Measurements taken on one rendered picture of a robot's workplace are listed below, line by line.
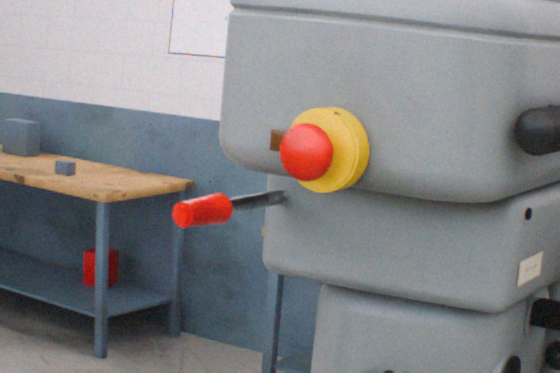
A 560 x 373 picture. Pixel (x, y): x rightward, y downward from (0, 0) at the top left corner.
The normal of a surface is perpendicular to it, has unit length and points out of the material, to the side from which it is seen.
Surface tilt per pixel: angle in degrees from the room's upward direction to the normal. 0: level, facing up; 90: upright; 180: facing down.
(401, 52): 90
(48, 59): 90
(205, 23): 90
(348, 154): 90
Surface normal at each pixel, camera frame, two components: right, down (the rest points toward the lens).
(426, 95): -0.44, 0.09
